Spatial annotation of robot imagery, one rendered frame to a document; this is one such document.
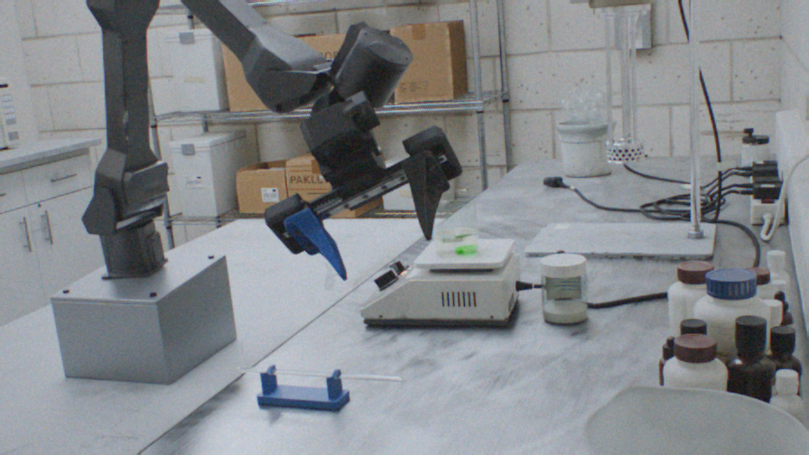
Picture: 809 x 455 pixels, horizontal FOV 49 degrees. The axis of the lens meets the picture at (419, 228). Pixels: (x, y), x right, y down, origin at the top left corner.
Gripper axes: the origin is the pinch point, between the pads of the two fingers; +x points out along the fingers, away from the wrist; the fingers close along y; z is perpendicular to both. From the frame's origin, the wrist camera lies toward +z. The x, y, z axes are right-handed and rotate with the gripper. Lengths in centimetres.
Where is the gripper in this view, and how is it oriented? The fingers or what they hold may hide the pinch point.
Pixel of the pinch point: (376, 229)
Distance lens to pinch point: 81.6
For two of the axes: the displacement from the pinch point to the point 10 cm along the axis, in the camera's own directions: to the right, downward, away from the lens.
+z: -3.5, -5.4, -7.6
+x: 2.7, 7.2, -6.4
